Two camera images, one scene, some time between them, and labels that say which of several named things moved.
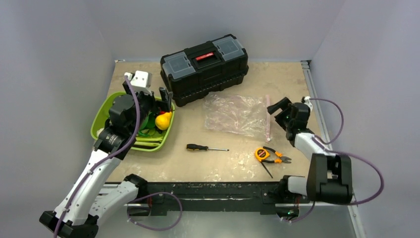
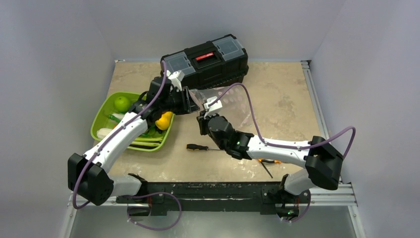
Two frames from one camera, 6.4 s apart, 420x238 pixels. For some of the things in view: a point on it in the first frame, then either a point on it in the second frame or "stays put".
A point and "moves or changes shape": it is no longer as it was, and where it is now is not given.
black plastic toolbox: [201, 70] stays put
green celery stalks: [139, 142] stays put
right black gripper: [286, 110] -> [201, 123]
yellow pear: [163, 121] stays put
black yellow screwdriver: [195, 147] stays put
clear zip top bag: [244, 115] moves or changes shape
